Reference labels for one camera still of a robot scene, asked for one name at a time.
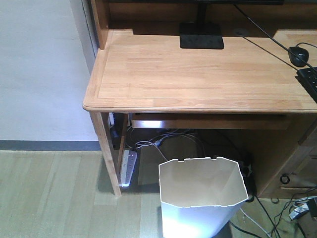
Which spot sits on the black keyboard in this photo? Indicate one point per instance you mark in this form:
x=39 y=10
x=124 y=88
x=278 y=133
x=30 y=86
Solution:
x=307 y=77

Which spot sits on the white power strip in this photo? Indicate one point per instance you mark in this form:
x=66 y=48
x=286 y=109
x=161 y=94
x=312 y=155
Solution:
x=128 y=164

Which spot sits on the wooden desk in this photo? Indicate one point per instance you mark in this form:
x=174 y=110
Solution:
x=249 y=87

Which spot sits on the black computer mouse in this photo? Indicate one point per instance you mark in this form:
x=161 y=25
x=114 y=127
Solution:
x=298 y=56

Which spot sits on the white plastic trash bin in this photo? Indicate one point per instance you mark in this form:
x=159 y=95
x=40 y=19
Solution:
x=199 y=196

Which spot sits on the black monitor with stand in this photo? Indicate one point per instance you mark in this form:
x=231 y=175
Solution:
x=202 y=35

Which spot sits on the white adapter with cables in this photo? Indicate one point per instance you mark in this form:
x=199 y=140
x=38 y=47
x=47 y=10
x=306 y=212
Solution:
x=305 y=206

